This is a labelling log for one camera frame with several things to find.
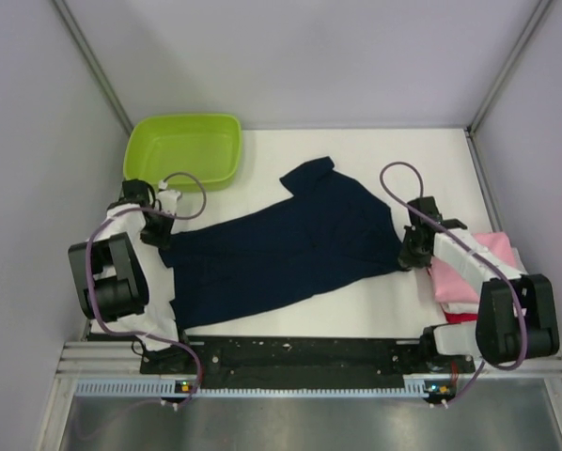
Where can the red folded t shirt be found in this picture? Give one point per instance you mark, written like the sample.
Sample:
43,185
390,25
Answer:
456,318

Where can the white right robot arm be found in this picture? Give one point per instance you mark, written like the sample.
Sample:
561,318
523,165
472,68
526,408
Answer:
516,318

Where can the navy blue t shirt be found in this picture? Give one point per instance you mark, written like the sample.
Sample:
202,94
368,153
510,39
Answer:
330,233

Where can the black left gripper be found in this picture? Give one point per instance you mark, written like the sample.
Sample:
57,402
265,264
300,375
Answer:
163,239

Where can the lime green plastic basin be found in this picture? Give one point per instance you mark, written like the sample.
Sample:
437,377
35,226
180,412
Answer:
207,146

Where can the pink folded t shirt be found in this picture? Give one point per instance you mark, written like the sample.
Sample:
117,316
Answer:
499,245

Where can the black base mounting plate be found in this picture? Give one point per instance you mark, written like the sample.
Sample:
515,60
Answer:
278,363

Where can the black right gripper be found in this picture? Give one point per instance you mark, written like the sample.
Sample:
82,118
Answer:
407,260

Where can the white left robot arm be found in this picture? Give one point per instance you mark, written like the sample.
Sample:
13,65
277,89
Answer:
120,279

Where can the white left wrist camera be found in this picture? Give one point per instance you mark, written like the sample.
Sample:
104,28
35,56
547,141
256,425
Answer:
168,198

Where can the grey slotted cable duct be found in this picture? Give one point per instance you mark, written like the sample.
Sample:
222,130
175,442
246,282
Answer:
178,389

